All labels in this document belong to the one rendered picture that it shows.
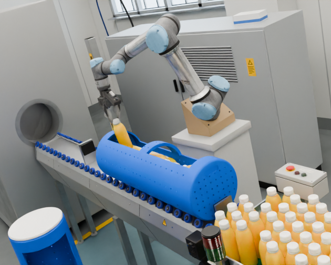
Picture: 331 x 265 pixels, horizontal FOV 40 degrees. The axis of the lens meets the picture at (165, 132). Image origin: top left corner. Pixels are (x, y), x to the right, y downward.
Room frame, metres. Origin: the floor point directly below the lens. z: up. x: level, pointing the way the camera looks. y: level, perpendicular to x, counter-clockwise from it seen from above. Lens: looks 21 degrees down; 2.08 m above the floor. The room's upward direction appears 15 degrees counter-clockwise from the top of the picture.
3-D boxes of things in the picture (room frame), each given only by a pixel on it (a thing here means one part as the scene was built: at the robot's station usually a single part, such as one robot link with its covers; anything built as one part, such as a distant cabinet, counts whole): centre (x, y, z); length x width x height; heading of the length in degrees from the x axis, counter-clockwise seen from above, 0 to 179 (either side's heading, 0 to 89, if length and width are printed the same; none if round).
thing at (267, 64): (4.27, -0.45, 0.72); 2.15 x 0.54 x 1.45; 36
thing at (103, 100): (2.44, 0.27, 1.46); 0.09 x 0.08 x 0.12; 32
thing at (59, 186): (3.43, 0.96, 0.31); 0.06 x 0.06 x 0.63; 32
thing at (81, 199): (3.50, 0.84, 0.31); 0.06 x 0.06 x 0.63; 32
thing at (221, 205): (1.74, -0.16, 0.99); 0.10 x 0.02 x 0.12; 122
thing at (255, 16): (3.60, -0.88, 1.48); 0.24 x 0.12 x 0.08; 44
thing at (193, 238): (1.59, -0.02, 0.95); 0.10 x 0.07 x 0.10; 122
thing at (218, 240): (1.22, -0.06, 1.23); 0.06 x 0.06 x 0.04
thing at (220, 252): (1.22, -0.06, 1.18); 0.06 x 0.06 x 0.05
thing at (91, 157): (2.87, 0.54, 1.00); 0.10 x 0.04 x 0.15; 122
